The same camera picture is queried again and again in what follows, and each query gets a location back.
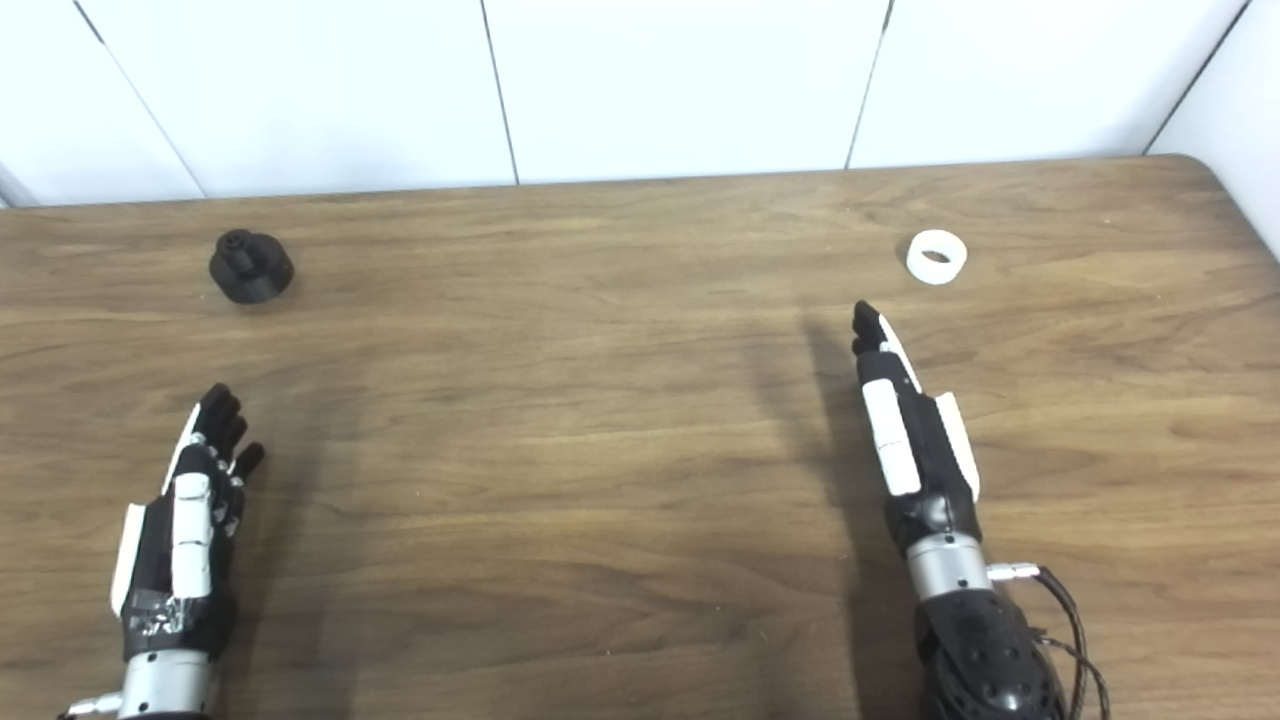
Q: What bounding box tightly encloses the white and black left hand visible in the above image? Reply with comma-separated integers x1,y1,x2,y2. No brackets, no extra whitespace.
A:
110,383,267,718

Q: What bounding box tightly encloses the white and black right hand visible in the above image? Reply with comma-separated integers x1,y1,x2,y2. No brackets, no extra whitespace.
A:
850,300,994,604

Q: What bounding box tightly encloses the white plastic ring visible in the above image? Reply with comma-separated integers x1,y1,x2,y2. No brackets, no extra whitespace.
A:
905,229,969,287

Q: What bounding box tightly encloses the round black plastic part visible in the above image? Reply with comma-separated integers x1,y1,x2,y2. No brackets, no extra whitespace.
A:
208,229,296,305

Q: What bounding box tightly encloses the grey corner post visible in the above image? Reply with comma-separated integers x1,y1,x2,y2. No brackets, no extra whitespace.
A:
0,160,41,209

